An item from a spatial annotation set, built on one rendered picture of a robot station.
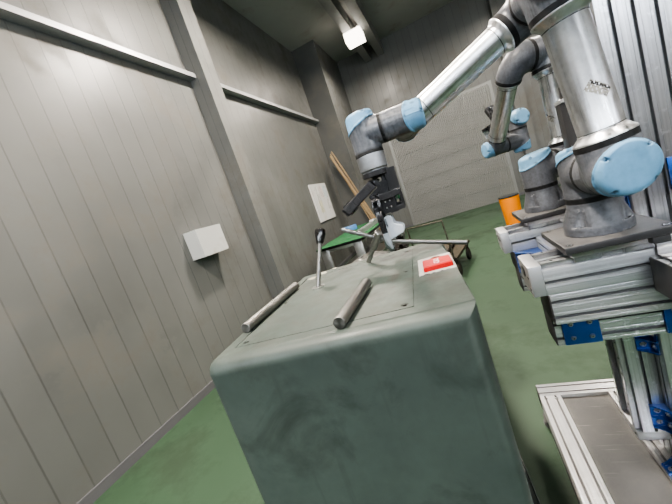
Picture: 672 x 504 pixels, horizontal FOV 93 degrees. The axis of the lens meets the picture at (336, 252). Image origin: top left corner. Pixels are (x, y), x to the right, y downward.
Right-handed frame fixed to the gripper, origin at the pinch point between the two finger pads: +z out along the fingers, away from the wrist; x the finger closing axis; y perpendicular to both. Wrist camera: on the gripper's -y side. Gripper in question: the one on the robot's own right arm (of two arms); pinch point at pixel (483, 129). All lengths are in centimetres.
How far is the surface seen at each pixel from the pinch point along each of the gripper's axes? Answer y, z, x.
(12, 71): -210, 92, -275
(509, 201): 138, 401, 208
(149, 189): -104, 166, -261
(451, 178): 87, 799, 281
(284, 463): 37, -134, -127
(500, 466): 46, -143, -93
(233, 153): -129, 284, -183
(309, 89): -305, 719, 0
